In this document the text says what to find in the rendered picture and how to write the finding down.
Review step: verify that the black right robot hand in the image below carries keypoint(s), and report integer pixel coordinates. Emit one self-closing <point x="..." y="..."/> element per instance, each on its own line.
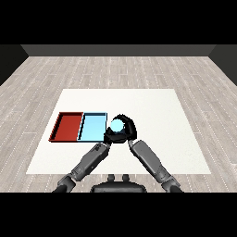
<point x="132" y="128"/>

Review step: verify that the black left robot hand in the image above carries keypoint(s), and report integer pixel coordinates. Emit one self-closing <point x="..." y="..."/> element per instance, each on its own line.
<point x="112" y="138"/>

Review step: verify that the small blue can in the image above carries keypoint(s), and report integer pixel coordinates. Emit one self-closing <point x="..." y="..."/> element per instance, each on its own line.
<point x="117" y="126"/>

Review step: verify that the light blue shallow open box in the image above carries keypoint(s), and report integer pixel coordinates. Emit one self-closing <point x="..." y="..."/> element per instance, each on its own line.
<point x="92" y="126"/>

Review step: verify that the red shallow open box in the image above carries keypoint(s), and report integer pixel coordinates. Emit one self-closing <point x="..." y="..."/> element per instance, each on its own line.
<point x="68" y="126"/>

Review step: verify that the dark grey robot body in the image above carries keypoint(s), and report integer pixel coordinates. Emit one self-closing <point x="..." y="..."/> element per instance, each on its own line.
<point x="118" y="186"/>

